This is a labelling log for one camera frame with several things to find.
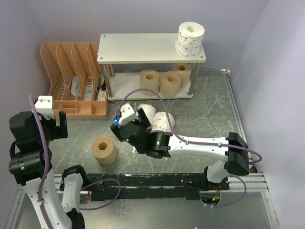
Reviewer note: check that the brown paper roll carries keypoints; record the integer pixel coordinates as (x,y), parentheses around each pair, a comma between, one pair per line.
(170,83)

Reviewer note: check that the blue wrapped paper roll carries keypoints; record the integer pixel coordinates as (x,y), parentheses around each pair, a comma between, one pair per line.
(116,120)

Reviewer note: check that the white wall plug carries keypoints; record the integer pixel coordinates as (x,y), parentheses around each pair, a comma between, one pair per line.
(225,71)

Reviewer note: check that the plain white paper roll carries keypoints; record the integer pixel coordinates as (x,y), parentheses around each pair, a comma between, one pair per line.
(149,112)

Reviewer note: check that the white two-tier metal shelf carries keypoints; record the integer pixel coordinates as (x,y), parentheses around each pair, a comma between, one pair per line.
(141,48)

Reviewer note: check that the white floral roll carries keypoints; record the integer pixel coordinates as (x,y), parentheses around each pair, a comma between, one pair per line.
(189,39)
(160,123)

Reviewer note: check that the tissue pack in organizer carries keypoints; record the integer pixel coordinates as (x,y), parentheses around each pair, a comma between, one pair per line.
(76,85)

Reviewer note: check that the orange plastic file organizer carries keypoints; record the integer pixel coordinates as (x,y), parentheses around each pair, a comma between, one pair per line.
(63,60)

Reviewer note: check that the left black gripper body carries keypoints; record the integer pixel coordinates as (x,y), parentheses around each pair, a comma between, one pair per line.
(48,128)

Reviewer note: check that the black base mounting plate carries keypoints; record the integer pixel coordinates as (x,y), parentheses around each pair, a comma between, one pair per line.
(142,186)

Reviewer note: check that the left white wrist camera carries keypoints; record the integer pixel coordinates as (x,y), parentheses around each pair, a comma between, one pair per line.
(45,106)

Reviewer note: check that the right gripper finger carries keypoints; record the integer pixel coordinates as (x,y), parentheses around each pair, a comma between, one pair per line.
(143,119)
(116,131)

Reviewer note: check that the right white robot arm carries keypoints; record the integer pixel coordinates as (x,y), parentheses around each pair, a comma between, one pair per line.
(150,133)

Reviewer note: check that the black pen in organizer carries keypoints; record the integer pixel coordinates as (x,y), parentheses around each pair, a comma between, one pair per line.
(98,83)

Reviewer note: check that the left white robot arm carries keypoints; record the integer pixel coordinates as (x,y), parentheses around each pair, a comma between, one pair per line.
(31,166)

